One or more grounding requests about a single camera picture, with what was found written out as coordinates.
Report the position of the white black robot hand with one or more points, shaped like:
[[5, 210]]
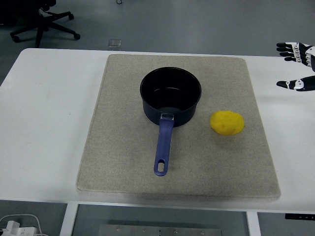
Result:
[[307, 83]]

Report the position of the yellow potato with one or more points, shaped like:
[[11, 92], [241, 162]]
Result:
[[226, 123]]

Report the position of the black table control panel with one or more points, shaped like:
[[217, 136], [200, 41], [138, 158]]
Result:
[[300, 216]]

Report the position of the white table leg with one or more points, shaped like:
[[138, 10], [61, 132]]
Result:
[[67, 221], [253, 225]]

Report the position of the beige fabric mat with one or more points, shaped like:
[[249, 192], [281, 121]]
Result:
[[123, 123]]

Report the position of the silver floor socket plate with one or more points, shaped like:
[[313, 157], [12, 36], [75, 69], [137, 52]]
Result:
[[114, 42]]

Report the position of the grey metal plate with screws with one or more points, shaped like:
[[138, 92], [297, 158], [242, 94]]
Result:
[[160, 231]]

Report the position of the black office chair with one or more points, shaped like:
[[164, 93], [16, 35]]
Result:
[[43, 24]]

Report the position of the white power strip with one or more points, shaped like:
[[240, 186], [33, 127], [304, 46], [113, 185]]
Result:
[[17, 230]]

